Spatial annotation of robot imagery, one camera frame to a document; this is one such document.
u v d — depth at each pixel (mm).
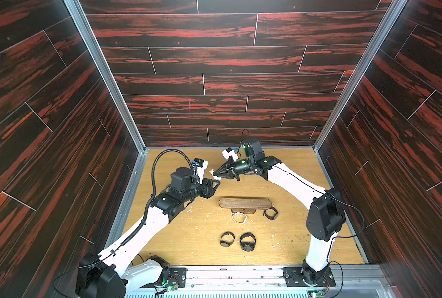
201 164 671
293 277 730
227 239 842
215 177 749
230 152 782
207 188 653
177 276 733
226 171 708
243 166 704
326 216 476
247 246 783
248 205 863
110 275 379
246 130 1091
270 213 910
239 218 902
